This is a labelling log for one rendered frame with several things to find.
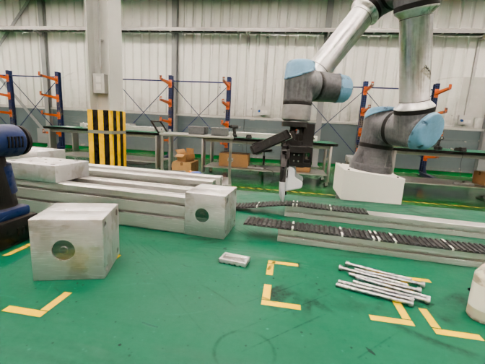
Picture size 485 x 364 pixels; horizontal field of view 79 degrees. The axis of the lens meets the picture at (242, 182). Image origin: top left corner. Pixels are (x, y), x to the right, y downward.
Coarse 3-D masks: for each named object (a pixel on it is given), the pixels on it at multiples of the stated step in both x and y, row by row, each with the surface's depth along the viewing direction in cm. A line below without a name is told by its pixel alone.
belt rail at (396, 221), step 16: (288, 208) 81; (304, 208) 80; (368, 224) 77; (384, 224) 76; (400, 224) 76; (416, 224) 75; (432, 224) 74; (448, 224) 73; (464, 224) 73; (480, 224) 74
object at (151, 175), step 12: (96, 168) 91; (108, 168) 96; (120, 168) 95; (132, 168) 94; (144, 168) 96; (132, 180) 88; (144, 180) 87; (156, 180) 85; (168, 180) 84; (180, 180) 83; (192, 180) 83; (204, 180) 82; (216, 180) 89
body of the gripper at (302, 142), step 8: (296, 128) 77; (304, 128) 77; (312, 128) 76; (296, 136) 78; (304, 136) 77; (312, 136) 77; (288, 144) 78; (296, 144) 78; (304, 144) 77; (312, 144) 77; (288, 152) 77; (296, 152) 77; (304, 152) 76; (312, 152) 76; (280, 160) 78; (288, 160) 77; (296, 160) 78; (304, 160) 83
